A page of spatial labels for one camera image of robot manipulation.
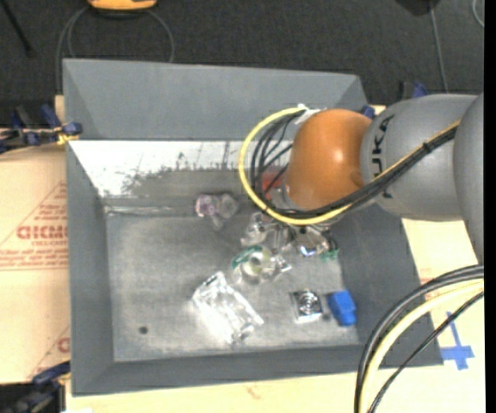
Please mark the brown cardboard board red print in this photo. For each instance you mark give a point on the brown cardboard board red print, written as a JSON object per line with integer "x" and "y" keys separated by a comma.
{"x": 24, "y": 273}

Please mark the clear plastic bottle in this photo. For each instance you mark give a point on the clear plastic bottle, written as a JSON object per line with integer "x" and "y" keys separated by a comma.
{"x": 226, "y": 308}

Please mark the small red thing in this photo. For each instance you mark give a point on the small red thing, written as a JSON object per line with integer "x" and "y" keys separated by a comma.
{"x": 271, "y": 180}

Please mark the small square metal thing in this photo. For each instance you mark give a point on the small square metal thing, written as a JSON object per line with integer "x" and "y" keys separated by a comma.
{"x": 306, "y": 306}

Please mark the blue block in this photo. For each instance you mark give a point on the blue block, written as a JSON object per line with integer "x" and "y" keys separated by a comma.
{"x": 342, "y": 307}

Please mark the grey metal bin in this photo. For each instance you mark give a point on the grey metal bin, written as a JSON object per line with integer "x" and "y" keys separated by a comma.
{"x": 153, "y": 252}

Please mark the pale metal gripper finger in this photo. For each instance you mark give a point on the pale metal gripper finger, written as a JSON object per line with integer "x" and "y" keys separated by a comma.
{"x": 283, "y": 266}
{"x": 277, "y": 240}

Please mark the purple clear glass thing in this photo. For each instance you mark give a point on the purple clear glass thing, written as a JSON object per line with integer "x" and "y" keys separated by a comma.
{"x": 213, "y": 207}

